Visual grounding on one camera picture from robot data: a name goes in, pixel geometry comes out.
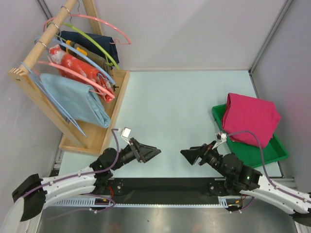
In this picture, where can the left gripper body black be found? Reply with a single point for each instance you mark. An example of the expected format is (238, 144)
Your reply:
(130, 152)

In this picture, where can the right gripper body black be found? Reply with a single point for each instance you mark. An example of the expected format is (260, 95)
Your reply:
(211, 157)

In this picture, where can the magenta trousers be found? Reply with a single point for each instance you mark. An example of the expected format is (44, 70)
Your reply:
(244, 113)

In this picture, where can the light blue wire hanger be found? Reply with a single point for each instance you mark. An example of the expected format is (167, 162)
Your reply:
(37, 80)

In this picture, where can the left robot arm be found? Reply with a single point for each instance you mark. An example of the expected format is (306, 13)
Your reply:
(39, 193)

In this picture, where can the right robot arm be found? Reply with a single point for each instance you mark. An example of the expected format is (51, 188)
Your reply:
(242, 179)

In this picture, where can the light blue folded trousers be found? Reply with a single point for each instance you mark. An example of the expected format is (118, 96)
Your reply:
(77, 98)

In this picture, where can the olive green trousers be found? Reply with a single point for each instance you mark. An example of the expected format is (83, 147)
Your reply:
(100, 61)

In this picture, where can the navy blue trousers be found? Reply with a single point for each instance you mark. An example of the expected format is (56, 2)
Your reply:
(104, 41)

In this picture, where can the pink hanger at back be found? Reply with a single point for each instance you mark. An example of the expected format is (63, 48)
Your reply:
(109, 25)

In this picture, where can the orange white patterned trousers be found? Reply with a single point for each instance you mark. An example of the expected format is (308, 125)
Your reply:
(92, 75)

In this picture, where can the blue hanger mid rack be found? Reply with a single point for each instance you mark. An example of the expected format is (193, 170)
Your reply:
(108, 77)

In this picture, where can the lime green hanger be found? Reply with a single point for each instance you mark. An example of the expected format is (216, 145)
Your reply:
(108, 58)

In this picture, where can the green plastic tray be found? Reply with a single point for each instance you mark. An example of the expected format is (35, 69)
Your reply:
(249, 154)

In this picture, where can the wooden clothes rack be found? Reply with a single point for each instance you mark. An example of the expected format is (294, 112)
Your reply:
(96, 139)

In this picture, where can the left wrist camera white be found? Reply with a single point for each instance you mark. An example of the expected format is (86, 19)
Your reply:
(124, 133)

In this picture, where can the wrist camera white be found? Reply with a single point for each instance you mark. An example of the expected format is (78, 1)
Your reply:
(221, 138)
(124, 133)

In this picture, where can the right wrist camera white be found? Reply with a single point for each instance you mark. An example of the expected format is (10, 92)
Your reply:
(221, 138)

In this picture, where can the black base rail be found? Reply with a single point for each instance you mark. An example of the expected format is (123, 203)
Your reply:
(166, 191)

